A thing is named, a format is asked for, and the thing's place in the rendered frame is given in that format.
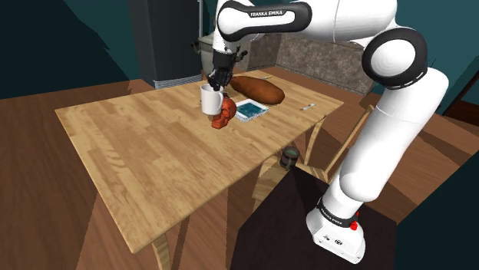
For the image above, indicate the light wooden table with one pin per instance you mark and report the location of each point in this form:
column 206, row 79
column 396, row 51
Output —
column 149, row 149

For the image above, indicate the small white pen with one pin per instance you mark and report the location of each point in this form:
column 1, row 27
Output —
column 308, row 107

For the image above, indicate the grey stone counter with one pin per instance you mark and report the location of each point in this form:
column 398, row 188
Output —
column 322, row 61

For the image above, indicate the light wooden chair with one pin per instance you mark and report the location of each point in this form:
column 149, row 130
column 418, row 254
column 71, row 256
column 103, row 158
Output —
column 336, row 157

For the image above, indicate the red skull figure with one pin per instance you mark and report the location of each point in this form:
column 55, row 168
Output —
column 224, row 116

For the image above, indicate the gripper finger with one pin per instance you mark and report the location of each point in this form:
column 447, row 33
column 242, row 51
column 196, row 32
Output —
column 212, row 81
column 224, row 79

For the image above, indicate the dark grey refrigerator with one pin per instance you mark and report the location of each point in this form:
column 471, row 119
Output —
column 168, row 41

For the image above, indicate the dark green mug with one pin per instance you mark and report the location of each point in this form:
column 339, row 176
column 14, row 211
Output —
column 290, row 157

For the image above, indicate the small thin grey utensil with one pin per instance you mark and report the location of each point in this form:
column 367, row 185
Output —
column 267, row 77

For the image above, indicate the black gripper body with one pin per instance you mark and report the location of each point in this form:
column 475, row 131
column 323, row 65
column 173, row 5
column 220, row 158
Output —
column 223, row 60

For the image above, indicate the brown bread loaf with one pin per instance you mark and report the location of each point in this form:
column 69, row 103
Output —
column 258, row 89

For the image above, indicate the white mug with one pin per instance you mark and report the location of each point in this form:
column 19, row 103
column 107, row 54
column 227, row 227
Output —
column 211, row 101

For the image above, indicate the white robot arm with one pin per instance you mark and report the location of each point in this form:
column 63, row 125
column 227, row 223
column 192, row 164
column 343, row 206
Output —
column 396, row 112

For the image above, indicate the blue tablet with white frame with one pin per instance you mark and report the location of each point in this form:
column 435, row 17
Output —
column 251, row 110

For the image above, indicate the dark robot stand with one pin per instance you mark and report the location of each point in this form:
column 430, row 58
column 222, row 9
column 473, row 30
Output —
column 284, row 232

